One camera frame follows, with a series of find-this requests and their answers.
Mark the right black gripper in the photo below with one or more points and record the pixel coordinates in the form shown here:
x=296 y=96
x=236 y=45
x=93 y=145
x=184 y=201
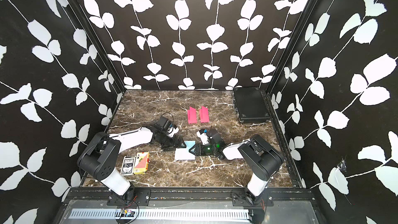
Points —
x=197 y=150

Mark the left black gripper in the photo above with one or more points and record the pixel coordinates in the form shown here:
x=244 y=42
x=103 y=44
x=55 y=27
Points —
x=174 y=144

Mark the pink square paper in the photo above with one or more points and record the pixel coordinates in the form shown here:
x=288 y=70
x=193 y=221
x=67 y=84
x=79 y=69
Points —
x=204 y=114
x=192 y=115

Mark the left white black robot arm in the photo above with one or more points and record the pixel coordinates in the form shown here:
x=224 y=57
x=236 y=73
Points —
x=100 y=156

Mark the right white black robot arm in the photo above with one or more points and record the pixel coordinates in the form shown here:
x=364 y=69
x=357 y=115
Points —
x=260 y=156

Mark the yellow red card box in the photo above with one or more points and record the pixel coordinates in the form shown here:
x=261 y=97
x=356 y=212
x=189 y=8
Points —
x=141 y=163

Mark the black white card deck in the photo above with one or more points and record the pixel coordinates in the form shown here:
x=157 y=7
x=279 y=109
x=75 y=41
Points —
x=127 y=165

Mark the black carrying case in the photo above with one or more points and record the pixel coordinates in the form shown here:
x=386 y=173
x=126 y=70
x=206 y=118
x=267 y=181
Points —
x=250 y=105

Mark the white perforated strip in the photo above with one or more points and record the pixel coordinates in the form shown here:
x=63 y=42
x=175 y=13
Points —
x=236 y=215

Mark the small circuit board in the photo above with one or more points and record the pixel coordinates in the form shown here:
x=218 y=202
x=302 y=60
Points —
x=125 y=213

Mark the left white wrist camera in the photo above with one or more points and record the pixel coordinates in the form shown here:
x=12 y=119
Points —
x=172 y=131

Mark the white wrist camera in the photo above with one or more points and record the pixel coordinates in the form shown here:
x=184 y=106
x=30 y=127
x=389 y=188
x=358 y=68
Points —
x=172 y=131
x=202 y=134

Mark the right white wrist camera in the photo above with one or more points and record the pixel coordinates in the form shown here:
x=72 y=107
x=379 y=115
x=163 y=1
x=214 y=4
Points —
x=202 y=134

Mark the black front mounting rail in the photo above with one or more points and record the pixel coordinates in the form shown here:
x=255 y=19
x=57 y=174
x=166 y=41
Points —
x=143 y=196

